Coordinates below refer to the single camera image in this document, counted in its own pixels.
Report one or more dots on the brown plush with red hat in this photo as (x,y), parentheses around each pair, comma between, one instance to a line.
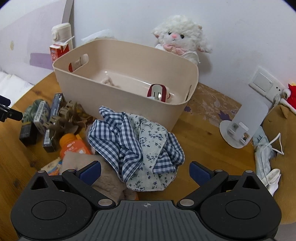
(281,120)

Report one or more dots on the dark blue card box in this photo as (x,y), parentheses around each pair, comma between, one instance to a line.
(50,141)

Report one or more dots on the small black box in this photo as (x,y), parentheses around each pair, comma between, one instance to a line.
(28,134)

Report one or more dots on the beige fuzzy plush item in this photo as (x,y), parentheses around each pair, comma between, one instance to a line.
(108,183)

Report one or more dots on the blue white patterned box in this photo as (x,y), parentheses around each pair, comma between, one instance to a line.
(42,116)

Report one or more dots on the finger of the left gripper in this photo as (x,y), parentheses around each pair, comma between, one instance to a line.
(6,112)
(4,101)

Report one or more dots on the red white cup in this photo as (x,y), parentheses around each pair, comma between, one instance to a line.
(159,92)

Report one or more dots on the white wall socket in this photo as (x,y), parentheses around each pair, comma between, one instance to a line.
(266,84)

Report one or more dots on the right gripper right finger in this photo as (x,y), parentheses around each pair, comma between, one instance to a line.
(209,183)

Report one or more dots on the lavender headboard panel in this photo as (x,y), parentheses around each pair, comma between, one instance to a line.
(26,32)

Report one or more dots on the white plush lamb toy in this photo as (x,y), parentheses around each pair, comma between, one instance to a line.
(181,36)

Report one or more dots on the white phone stand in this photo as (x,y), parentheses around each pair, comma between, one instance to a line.
(239,131)

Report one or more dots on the red white milk carton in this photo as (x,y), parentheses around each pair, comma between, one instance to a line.
(58,49)

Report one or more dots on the beige plastic storage bin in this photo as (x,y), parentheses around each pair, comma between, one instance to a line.
(118,74)

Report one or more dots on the white patterned bedding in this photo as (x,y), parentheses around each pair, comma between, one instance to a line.
(13,87)

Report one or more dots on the light blue crumpled cloth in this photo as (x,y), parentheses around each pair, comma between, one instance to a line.
(265,150)

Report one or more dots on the white tissue pack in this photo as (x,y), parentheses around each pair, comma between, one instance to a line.
(103,34)

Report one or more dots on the blue white checkered cloth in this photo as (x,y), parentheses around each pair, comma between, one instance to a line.
(144,155)

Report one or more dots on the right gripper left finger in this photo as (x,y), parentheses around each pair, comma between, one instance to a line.
(82,180)

